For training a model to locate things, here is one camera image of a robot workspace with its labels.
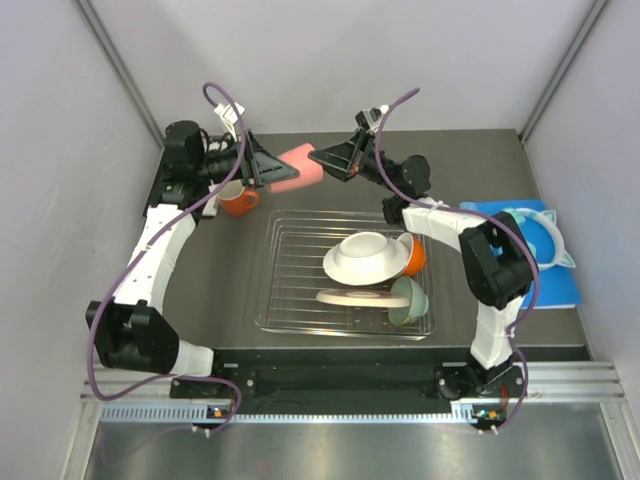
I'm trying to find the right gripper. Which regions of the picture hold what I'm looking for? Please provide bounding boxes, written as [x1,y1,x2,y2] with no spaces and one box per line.
[307,129,401,196]

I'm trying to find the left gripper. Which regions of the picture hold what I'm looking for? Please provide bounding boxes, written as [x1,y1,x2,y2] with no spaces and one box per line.
[196,130,298,190]

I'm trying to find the pink plastic cup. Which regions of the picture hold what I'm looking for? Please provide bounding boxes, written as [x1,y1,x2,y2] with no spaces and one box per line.
[266,143,324,194]

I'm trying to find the orange mug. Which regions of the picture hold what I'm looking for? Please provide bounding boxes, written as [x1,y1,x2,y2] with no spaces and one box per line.
[217,180,260,217]

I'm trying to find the white blue-rimmed plate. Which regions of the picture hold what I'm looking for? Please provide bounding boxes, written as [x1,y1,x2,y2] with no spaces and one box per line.
[323,231,409,286]

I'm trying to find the orange and white bowl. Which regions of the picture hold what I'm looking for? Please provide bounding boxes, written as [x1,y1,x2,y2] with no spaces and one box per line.
[397,232,426,276]

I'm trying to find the pink floral plate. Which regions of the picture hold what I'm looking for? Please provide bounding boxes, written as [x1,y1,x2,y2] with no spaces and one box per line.
[316,289,410,309]

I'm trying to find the green ceramic bowl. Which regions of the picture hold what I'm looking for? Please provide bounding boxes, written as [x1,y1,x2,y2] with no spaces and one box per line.
[388,276,429,327]

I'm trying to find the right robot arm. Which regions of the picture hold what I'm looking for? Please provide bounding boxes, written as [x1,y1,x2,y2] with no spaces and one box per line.
[308,128,539,400]

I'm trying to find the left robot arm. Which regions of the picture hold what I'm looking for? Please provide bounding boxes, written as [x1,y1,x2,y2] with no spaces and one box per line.
[85,120,301,397]

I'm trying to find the teal cat-ear headphones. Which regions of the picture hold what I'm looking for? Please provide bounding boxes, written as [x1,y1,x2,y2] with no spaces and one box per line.
[502,207,576,271]

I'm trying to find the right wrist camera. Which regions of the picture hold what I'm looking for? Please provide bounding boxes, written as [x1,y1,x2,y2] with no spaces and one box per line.
[355,105,389,135]

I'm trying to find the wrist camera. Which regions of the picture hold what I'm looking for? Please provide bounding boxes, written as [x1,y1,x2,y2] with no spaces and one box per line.
[214,103,245,134]
[355,105,389,135]

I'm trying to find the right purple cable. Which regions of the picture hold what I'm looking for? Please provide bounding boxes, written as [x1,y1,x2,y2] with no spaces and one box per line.
[374,88,542,436]

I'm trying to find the purple cable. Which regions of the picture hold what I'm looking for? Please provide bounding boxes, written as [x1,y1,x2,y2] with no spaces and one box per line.
[374,88,542,436]
[85,82,251,436]

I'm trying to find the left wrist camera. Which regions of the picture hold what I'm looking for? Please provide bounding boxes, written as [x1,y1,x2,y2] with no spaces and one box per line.
[214,103,245,134]

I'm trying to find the wire dish rack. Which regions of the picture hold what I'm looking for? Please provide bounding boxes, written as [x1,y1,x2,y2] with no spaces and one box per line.
[255,210,435,340]

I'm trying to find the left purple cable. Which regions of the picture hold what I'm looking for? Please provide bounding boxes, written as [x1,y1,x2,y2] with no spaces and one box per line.
[85,82,251,436]

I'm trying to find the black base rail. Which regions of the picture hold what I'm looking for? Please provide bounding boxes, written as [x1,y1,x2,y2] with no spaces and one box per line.
[169,346,526,434]

